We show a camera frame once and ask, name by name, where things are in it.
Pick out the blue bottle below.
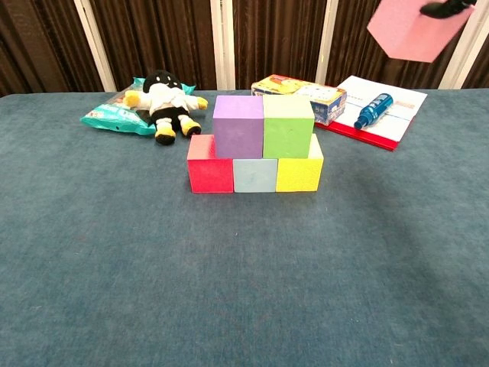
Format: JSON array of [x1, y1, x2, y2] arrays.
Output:
[[353, 92, 394, 131]]

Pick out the white frame post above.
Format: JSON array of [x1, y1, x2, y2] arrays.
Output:
[[209, 0, 236, 91], [315, 0, 339, 86], [438, 0, 489, 90], [73, 0, 118, 93]]

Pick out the yellow blue cookie box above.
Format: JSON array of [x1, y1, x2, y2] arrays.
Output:
[[251, 74, 348, 127]]

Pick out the black white plush doll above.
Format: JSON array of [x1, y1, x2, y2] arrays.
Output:
[[122, 69, 209, 146]]

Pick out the teal felt table mat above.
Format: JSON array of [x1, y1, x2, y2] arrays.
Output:
[[0, 89, 489, 367]]

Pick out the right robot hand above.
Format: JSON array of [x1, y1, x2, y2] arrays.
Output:
[[419, 0, 478, 19]]

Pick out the dark brown curtain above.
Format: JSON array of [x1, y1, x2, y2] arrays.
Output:
[[0, 0, 489, 99]]

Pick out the teal snack bag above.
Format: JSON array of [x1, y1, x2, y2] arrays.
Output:
[[79, 76, 197, 137]]

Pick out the yellow foam cube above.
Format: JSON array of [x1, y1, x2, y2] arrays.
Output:
[[275, 133, 325, 193]]

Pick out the green foam cube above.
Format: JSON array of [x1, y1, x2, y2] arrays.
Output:
[[262, 95, 316, 160]]

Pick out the pink foam cube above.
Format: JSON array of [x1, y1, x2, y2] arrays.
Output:
[[366, 0, 474, 63]]

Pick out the white red book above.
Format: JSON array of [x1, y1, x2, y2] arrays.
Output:
[[315, 74, 429, 152]]

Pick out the light blue foam cube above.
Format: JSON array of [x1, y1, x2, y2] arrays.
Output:
[[232, 158, 278, 193]]

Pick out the purple foam cube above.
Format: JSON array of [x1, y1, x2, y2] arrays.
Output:
[[212, 95, 265, 160]]

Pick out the red foam cube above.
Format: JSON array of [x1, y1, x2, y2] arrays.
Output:
[[186, 134, 235, 194]]

